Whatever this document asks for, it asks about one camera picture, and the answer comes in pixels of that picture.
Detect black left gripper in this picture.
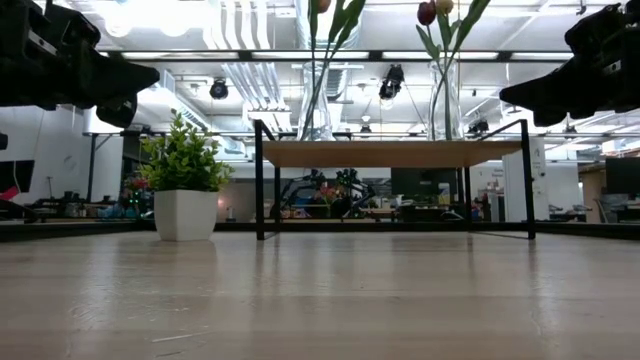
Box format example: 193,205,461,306
0,0,161,129

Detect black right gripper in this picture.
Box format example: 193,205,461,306
498,0,640,128

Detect orange yellow tulip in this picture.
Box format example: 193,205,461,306
439,0,492,141

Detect tulips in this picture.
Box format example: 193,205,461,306
302,0,367,141

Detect red tulip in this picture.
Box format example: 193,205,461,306
299,0,334,141

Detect black monitor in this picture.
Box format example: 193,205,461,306
0,159,35,194
604,157,640,196

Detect green plant in white pot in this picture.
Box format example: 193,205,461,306
137,112,235,242

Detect black overhead frame beam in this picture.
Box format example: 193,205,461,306
99,48,574,64

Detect wooden shelf with black frame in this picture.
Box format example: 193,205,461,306
253,118,537,241

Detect black aluminium table frame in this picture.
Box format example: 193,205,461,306
0,219,640,241

